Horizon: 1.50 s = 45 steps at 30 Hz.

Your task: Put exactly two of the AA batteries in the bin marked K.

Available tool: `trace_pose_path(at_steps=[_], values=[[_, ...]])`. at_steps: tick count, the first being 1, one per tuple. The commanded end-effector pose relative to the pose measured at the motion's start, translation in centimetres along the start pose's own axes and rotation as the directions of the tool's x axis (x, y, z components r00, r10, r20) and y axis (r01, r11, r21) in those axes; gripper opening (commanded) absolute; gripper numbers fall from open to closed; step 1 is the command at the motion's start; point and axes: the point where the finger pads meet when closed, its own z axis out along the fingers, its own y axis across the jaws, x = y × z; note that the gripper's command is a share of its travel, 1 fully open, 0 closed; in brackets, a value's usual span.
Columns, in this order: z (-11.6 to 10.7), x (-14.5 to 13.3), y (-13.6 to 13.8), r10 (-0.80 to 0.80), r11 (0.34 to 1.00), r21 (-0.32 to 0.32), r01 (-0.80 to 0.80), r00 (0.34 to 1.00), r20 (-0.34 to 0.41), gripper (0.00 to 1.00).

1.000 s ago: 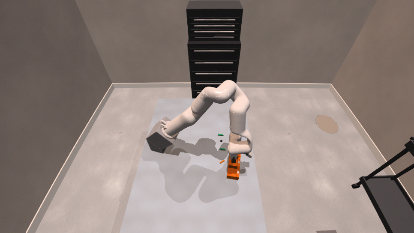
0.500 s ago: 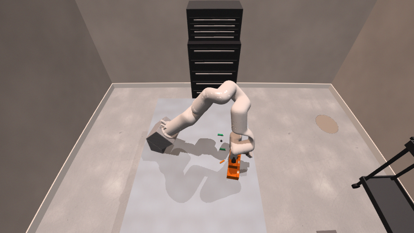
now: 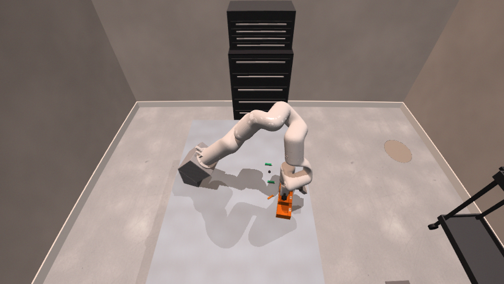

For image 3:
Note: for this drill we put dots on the orange open bin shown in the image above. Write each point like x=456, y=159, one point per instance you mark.
x=284, y=207

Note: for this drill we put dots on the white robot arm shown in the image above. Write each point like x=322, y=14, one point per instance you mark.
x=281, y=113

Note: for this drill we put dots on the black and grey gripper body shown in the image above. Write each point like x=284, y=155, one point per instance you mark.
x=283, y=190

